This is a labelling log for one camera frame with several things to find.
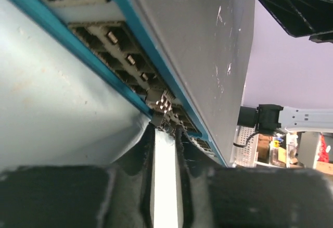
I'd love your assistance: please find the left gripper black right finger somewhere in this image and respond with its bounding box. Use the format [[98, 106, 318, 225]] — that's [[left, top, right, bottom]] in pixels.
[[175, 127, 332, 227]]

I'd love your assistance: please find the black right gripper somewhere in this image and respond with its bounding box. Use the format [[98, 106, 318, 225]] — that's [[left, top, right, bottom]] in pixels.
[[258, 0, 332, 42]]

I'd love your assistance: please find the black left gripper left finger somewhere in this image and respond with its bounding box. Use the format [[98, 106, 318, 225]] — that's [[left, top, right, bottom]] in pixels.
[[1, 124, 155, 227]]

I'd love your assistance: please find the dark network switch box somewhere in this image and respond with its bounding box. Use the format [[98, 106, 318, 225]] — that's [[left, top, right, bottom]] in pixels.
[[1, 0, 254, 168]]

